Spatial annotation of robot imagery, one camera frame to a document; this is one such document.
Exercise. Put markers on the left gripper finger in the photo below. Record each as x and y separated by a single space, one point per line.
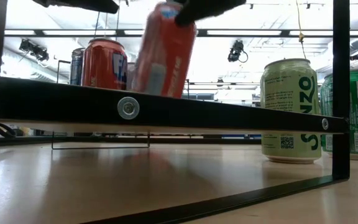
82 3

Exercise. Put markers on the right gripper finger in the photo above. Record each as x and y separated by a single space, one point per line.
210 9

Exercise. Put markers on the red can blue white print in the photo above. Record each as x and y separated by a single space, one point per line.
101 65
163 56

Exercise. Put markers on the blue silver Red Bull can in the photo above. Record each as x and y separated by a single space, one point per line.
77 68

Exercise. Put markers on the pale green Sanzo can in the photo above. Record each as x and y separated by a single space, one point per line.
291 93

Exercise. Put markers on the black ceiling spotlight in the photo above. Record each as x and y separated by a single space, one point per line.
33 51
236 51

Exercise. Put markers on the black ceiling light track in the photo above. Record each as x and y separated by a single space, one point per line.
284 32

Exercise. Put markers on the black aluminium rig frame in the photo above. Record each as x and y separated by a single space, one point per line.
182 141

